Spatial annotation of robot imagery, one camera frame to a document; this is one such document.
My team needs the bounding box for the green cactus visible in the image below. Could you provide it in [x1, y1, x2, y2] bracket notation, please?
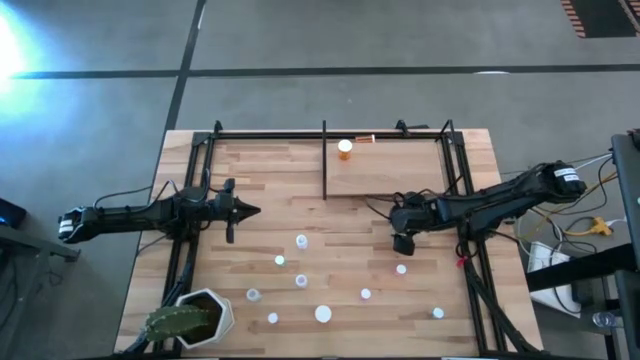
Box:
[144, 304, 211, 343]

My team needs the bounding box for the white hexagonal plant pot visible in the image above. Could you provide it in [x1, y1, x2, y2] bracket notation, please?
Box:
[173, 287, 235, 350]

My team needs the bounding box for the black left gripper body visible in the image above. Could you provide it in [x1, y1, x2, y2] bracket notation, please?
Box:
[203, 178, 237, 245]

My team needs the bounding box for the black device blue light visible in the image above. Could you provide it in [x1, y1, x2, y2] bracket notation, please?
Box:
[0, 197, 29, 231]

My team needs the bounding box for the black floor mat striped edge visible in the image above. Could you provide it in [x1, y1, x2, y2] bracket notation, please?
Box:
[560, 0, 640, 40]

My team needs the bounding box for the white power strip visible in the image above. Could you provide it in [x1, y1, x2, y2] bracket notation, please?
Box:
[527, 239, 584, 320]

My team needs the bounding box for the black metal stand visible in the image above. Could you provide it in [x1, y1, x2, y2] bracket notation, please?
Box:
[0, 224, 82, 360]

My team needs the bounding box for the black metal table frame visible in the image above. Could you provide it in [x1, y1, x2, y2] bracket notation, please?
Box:
[130, 118, 541, 359]

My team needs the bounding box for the yellow extension cord plug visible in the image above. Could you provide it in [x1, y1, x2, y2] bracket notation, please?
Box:
[563, 216, 614, 238]

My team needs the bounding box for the clear plastic water bottle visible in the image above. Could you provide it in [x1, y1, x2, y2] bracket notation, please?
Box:
[592, 310, 624, 329]

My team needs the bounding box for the black desk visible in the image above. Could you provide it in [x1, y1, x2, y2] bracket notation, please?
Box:
[524, 130, 640, 360]

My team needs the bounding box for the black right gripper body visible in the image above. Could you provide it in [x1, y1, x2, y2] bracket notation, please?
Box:
[388, 191, 444, 256]

